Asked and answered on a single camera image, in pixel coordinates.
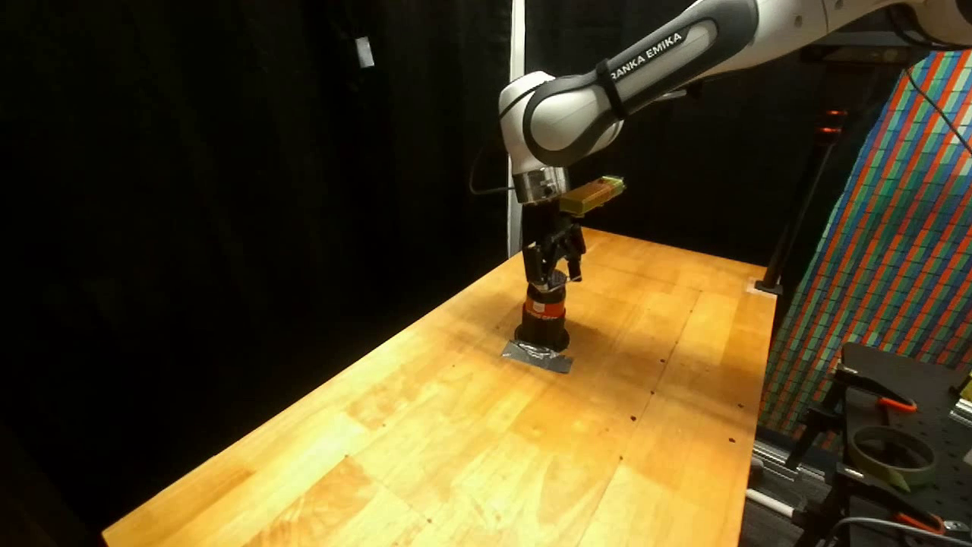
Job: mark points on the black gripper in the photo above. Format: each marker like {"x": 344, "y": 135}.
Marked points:
{"x": 550, "y": 227}

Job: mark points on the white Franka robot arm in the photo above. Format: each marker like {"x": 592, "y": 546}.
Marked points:
{"x": 648, "y": 63}

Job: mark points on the dark bottle with white cap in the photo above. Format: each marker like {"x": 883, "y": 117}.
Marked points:
{"x": 542, "y": 324}

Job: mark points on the grey tape strip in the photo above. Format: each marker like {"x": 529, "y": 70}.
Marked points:
{"x": 535, "y": 356}

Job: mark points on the black curtain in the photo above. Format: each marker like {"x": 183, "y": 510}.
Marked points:
{"x": 223, "y": 232}
{"x": 707, "y": 163}

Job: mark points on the black tripod stand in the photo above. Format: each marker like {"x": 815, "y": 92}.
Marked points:
{"x": 807, "y": 203}

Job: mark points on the white tag on curtain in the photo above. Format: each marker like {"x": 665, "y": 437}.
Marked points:
{"x": 364, "y": 53}

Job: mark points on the black mounting plate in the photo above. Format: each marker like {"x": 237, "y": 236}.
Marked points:
{"x": 913, "y": 384}

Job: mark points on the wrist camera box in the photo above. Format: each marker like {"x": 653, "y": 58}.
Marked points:
{"x": 596, "y": 194}

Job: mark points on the aluminium rail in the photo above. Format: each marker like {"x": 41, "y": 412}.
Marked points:
{"x": 777, "y": 475}

